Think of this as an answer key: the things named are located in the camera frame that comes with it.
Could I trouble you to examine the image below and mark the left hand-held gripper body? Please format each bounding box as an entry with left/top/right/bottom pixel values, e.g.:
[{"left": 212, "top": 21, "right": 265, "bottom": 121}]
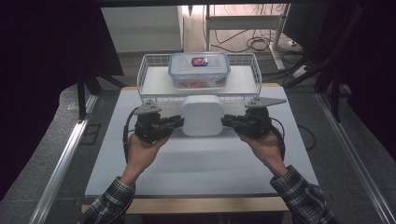
[{"left": 133, "top": 102, "right": 174, "bottom": 145}]

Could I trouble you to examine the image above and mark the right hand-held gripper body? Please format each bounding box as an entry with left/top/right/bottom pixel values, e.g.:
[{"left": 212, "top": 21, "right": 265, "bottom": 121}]
[{"left": 236, "top": 96, "right": 288, "bottom": 140}]

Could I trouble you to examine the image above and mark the white rounded square box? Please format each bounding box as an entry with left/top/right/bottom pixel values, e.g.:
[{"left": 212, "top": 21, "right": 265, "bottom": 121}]
[{"left": 180, "top": 94, "right": 225, "bottom": 137}]

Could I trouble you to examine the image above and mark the white wire two-tier rack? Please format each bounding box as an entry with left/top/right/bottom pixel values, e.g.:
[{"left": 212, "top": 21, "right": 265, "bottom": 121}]
[{"left": 136, "top": 52, "right": 262, "bottom": 132}]

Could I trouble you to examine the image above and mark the clear plastic lidded food container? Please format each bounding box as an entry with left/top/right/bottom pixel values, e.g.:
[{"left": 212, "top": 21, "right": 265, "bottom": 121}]
[{"left": 167, "top": 51, "right": 232, "bottom": 90}]

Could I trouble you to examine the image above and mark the person's right hand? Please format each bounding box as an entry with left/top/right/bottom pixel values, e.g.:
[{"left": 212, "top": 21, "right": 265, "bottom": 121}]
[{"left": 238, "top": 128, "right": 290, "bottom": 178}]

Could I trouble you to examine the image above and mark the person's left hand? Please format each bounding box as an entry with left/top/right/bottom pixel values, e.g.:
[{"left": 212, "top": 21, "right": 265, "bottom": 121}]
[{"left": 120, "top": 133, "right": 172, "bottom": 188}]

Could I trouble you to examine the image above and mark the light grey table mat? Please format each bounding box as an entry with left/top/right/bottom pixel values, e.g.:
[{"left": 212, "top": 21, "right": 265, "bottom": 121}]
[{"left": 84, "top": 86, "right": 320, "bottom": 198}]

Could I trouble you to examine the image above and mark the white power strip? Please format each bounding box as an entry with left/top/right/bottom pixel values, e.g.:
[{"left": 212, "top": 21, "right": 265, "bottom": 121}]
[{"left": 292, "top": 64, "right": 310, "bottom": 78}]

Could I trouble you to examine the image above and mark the black metal stand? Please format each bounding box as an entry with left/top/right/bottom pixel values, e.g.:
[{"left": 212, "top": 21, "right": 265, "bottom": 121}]
[
  {"left": 76, "top": 73, "right": 127, "bottom": 120},
  {"left": 314, "top": 4, "right": 370, "bottom": 123}
]

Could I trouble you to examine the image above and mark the white cabinet panel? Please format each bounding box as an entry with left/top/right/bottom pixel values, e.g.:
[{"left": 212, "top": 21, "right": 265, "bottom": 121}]
[{"left": 100, "top": 6, "right": 184, "bottom": 54}]

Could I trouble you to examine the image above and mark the left hand-held gripper black cable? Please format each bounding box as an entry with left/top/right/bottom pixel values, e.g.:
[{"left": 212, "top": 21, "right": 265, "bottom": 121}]
[{"left": 122, "top": 106, "right": 140, "bottom": 164}]

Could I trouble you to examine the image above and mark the hand-held gripper black cable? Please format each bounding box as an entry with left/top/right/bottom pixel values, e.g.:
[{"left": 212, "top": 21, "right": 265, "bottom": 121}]
[
  {"left": 122, "top": 106, "right": 140, "bottom": 164},
  {"left": 269, "top": 117, "right": 287, "bottom": 161}
]

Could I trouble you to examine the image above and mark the right hand-held gripper black cable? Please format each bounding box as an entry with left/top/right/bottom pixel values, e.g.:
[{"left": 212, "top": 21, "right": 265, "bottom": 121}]
[{"left": 269, "top": 117, "right": 287, "bottom": 161}]

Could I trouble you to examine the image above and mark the thin black floor cable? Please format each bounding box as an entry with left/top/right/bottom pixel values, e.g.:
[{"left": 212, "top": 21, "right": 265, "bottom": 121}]
[{"left": 297, "top": 123, "right": 317, "bottom": 152}]

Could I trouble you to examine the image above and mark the black floor cables bundle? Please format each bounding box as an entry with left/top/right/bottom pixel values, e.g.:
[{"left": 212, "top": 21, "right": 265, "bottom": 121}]
[{"left": 209, "top": 29, "right": 304, "bottom": 54}]

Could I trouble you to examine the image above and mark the aluminium floor rail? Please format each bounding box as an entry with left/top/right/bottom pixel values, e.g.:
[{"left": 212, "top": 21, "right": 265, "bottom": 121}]
[
  {"left": 315, "top": 92, "right": 396, "bottom": 224},
  {"left": 29, "top": 92, "right": 100, "bottom": 224}
]

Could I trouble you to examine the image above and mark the white metal desk frame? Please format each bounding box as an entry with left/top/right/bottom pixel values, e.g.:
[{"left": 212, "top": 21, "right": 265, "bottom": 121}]
[{"left": 204, "top": 3, "right": 291, "bottom": 71}]

